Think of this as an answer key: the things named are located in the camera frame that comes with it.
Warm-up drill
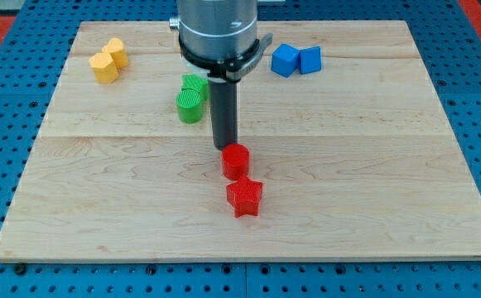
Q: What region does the blue cube block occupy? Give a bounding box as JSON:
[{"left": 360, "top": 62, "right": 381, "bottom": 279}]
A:
[
  {"left": 299, "top": 46, "right": 322, "bottom": 75},
  {"left": 271, "top": 43, "right": 300, "bottom": 78}
]

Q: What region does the black clamp ring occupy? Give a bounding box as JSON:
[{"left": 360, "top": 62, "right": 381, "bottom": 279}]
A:
[{"left": 177, "top": 32, "right": 274, "bottom": 83}]

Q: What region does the blue cube block left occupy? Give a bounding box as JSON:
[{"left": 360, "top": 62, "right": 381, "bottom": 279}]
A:
[{"left": 271, "top": 43, "right": 300, "bottom": 78}]

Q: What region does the yellow pentagon block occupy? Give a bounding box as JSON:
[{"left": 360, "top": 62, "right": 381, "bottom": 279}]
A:
[{"left": 89, "top": 53, "right": 119, "bottom": 84}]

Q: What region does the red star block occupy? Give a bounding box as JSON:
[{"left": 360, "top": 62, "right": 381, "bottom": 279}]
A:
[{"left": 226, "top": 175, "right": 263, "bottom": 218}]

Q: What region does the wooden board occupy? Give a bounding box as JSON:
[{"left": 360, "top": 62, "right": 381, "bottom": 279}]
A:
[{"left": 0, "top": 21, "right": 481, "bottom": 263}]

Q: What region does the green circle block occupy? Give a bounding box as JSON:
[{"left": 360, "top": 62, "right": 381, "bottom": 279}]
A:
[{"left": 176, "top": 89, "right": 203, "bottom": 123}]

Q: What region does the green star block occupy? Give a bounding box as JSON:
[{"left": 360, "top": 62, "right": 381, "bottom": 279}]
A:
[{"left": 181, "top": 74, "right": 209, "bottom": 101}]

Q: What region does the blue cube block right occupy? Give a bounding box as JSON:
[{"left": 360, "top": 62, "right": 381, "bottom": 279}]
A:
[{"left": 299, "top": 46, "right": 322, "bottom": 75}]

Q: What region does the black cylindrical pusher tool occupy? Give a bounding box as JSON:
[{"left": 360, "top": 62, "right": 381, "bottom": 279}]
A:
[{"left": 209, "top": 80, "right": 238, "bottom": 151}]

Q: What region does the yellow heart block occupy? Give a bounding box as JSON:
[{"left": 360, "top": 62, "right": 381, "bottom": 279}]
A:
[{"left": 102, "top": 37, "right": 129, "bottom": 69}]

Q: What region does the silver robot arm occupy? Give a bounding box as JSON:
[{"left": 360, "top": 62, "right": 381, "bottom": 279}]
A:
[{"left": 169, "top": 0, "right": 257, "bottom": 60}]

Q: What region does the red circle block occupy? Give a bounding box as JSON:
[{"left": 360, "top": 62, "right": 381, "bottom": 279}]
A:
[{"left": 221, "top": 144, "right": 250, "bottom": 180}]

